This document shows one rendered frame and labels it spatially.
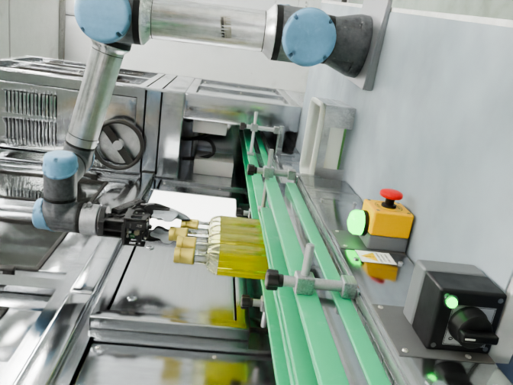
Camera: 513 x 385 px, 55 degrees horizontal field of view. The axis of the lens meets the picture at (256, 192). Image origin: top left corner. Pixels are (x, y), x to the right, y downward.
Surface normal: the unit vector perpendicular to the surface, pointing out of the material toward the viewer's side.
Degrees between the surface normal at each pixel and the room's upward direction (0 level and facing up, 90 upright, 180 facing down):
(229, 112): 90
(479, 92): 0
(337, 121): 90
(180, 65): 90
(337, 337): 90
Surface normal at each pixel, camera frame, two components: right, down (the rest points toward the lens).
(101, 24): -0.07, 0.33
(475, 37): -0.99, -0.11
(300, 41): 0.19, 0.36
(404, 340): 0.14, -0.95
